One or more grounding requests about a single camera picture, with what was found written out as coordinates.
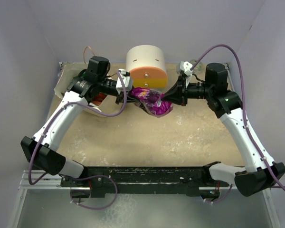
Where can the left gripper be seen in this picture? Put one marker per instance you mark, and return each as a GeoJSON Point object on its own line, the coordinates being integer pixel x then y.
{"type": "Point", "coordinates": [118, 96]}

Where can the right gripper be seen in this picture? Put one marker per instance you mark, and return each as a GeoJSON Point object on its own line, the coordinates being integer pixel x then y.
{"type": "Point", "coordinates": [176, 95]}

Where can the purple candy bag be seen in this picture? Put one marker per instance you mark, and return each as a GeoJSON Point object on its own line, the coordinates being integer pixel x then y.
{"type": "Point", "coordinates": [150, 101]}

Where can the red Doritos chip bag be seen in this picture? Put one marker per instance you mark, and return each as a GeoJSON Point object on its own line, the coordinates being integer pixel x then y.
{"type": "Point", "coordinates": [99, 99]}

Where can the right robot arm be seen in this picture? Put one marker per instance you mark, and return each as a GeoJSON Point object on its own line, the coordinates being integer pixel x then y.
{"type": "Point", "coordinates": [260, 171]}

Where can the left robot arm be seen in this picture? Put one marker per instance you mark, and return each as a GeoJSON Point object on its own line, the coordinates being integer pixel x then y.
{"type": "Point", "coordinates": [41, 149]}

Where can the clear tape roll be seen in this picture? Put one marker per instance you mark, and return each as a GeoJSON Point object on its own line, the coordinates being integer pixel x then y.
{"type": "Point", "coordinates": [198, 67]}

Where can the round three-drawer cabinet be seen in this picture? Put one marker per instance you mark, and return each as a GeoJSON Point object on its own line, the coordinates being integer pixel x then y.
{"type": "Point", "coordinates": [147, 68]}

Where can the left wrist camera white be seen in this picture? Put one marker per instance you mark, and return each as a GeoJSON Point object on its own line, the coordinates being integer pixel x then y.
{"type": "Point", "coordinates": [124, 81]}

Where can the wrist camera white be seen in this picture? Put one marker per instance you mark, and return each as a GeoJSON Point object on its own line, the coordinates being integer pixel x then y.
{"type": "Point", "coordinates": [185, 67]}
{"type": "Point", "coordinates": [124, 81]}

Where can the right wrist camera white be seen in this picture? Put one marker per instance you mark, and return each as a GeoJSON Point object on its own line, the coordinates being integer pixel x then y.
{"type": "Point", "coordinates": [185, 67]}

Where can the black metal base frame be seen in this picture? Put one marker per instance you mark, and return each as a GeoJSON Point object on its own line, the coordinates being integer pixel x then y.
{"type": "Point", "coordinates": [99, 181]}

